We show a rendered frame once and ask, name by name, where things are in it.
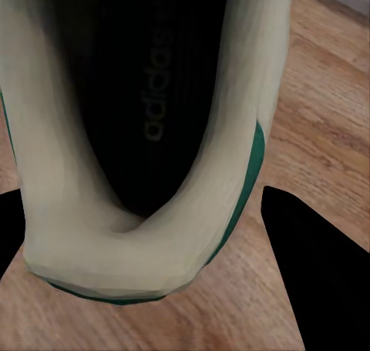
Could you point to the gym shoe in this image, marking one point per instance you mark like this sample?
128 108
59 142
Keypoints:
138 128

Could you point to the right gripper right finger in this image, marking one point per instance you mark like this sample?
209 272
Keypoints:
326 274

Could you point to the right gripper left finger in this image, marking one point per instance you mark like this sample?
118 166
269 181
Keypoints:
12 227

